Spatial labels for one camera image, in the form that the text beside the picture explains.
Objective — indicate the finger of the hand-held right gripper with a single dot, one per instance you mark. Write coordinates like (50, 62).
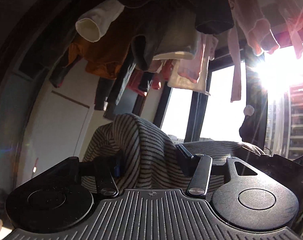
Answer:
(286, 167)

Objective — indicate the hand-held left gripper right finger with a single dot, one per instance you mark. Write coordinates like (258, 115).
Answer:
(185, 160)

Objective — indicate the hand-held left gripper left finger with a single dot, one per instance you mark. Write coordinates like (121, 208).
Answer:
(117, 168)

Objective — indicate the striped shirt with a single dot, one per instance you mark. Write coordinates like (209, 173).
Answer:
(151, 150)

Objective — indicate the dark cloth with white pompom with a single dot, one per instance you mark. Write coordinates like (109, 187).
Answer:
(249, 130)

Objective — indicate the white cabinet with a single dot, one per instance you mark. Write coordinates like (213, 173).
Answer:
(56, 130)

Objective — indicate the black hanging garment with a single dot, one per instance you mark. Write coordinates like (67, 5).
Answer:
(111, 90)

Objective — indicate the coral red garment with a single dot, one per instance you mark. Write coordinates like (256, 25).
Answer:
(135, 81)

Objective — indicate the pale pink shirt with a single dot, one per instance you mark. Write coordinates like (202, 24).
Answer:
(186, 70)

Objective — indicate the orange hanging shirt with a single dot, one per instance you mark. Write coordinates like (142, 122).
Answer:
(104, 57)

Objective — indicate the dark grey hanging garment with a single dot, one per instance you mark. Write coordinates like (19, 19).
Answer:
(60, 72)

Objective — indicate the grey sweater with cream hem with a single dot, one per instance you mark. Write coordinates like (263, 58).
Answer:
(171, 40)

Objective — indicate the white long-sleeve top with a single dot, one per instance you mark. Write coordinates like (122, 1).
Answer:
(96, 22)

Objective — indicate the pink long-sleeve top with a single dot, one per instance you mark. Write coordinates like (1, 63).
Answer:
(254, 17)

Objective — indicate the dark brown hanging garment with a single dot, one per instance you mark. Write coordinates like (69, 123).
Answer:
(166, 2)

